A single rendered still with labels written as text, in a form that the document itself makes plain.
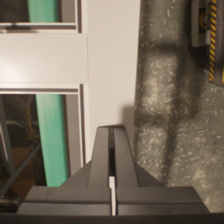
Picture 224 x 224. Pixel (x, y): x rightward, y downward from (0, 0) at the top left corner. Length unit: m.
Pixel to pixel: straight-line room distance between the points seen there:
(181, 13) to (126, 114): 1.09
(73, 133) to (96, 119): 0.11
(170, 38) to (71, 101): 0.99
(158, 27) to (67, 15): 0.94
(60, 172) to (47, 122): 0.09
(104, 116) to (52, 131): 0.12
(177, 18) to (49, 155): 1.09
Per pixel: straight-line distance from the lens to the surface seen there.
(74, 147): 0.26
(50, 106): 0.23
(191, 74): 1.22
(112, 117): 0.15
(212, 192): 1.81
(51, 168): 0.28
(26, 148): 1.02
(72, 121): 0.25
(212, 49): 0.93
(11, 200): 1.26
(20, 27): 0.23
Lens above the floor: 1.08
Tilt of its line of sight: 73 degrees down
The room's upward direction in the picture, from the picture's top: 176 degrees clockwise
